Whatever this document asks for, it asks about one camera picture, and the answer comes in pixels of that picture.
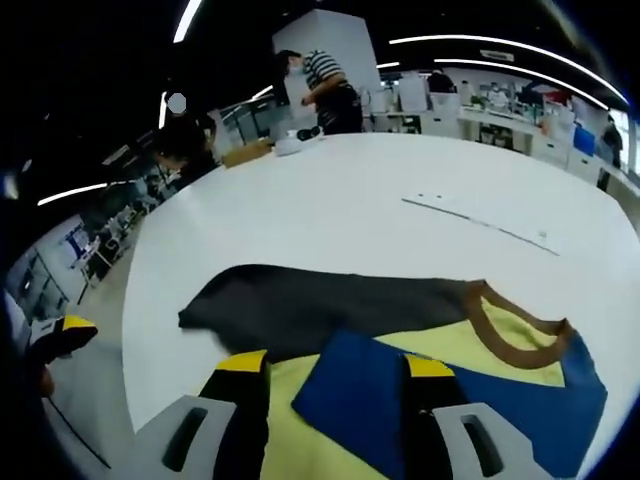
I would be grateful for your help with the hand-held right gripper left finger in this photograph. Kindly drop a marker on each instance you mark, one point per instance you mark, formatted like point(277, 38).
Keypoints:
point(240, 415)

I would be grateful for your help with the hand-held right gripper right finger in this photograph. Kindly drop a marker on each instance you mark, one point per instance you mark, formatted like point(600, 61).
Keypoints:
point(430, 425)

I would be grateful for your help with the short curved ceiling light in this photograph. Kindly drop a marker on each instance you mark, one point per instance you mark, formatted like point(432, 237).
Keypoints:
point(525, 72)

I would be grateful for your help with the long curved ceiling light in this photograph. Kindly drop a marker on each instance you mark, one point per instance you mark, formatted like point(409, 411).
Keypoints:
point(500, 44)

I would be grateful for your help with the brown cardboard box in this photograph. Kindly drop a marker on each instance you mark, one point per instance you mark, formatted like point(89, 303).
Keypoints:
point(247, 155)

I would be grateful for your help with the blue container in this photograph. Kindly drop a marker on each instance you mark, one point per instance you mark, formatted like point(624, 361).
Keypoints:
point(585, 141)

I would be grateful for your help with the ceiling air vent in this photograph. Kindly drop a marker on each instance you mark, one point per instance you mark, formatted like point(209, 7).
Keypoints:
point(497, 55)

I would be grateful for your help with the white cabinet row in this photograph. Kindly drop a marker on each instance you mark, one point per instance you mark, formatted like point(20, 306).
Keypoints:
point(500, 132)

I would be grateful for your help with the yellow-green colour-block garment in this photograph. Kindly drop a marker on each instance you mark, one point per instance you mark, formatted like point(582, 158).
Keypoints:
point(350, 310)

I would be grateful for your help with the straight ceiling light strip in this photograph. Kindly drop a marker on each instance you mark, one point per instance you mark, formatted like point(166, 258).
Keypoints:
point(163, 109)
point(72, 194)
point(187, 20)

